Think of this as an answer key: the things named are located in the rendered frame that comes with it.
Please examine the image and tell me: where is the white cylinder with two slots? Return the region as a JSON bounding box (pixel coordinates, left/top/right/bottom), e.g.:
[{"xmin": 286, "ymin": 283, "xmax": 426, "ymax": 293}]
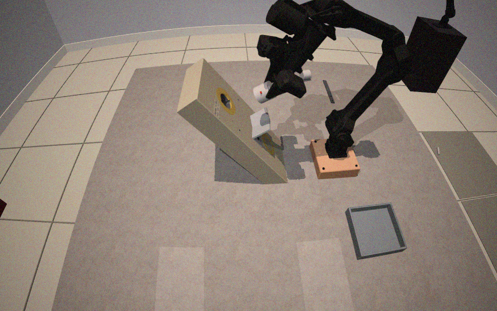
[{"xmin": 253, "ymin": 81, "xmax": 277, "ymax": 104}]

